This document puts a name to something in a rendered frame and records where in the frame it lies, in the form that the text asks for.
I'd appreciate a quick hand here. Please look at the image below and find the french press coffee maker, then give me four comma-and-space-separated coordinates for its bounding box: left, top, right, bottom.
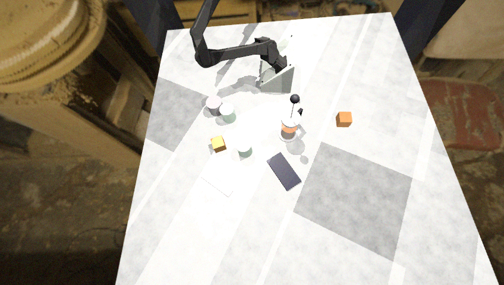
278, 94, 303, 143

